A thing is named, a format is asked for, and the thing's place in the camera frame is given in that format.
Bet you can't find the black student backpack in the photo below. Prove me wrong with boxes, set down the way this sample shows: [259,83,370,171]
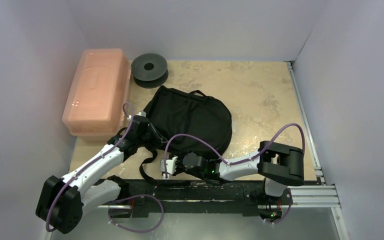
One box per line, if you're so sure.
[138,85,233,183]

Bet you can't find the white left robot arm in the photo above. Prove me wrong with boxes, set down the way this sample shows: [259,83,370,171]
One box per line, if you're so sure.
[35,115,167,234]

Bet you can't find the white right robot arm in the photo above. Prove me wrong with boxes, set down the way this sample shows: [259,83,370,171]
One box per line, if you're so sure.
[160,141,305,204]

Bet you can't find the translucent pink storage box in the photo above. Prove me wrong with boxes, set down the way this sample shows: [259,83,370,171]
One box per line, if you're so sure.
[62,48,131,142]

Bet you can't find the black filament spool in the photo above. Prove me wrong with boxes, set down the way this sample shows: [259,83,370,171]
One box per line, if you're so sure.
[131,53,169,89]

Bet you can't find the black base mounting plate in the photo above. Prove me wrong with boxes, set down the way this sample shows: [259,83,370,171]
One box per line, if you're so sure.
[104,179,293,221]

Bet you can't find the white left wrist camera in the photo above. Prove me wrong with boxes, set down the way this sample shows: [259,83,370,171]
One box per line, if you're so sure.
[127,111,147,121]

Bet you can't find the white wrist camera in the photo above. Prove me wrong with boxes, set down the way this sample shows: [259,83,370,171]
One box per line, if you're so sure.
[160,156,178,180]
[127,111,147,121]

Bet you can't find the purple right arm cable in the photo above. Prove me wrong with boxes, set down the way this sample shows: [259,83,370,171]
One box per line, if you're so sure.
[163,123,306,178]

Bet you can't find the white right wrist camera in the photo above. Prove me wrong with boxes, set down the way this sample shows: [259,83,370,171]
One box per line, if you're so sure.
[160,156,178,180]

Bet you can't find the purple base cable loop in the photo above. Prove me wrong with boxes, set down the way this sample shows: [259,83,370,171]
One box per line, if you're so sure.
[107,193,165,234]

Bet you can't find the aluminium frame rail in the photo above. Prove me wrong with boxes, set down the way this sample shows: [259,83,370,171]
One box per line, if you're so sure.
[286,61,350,240]

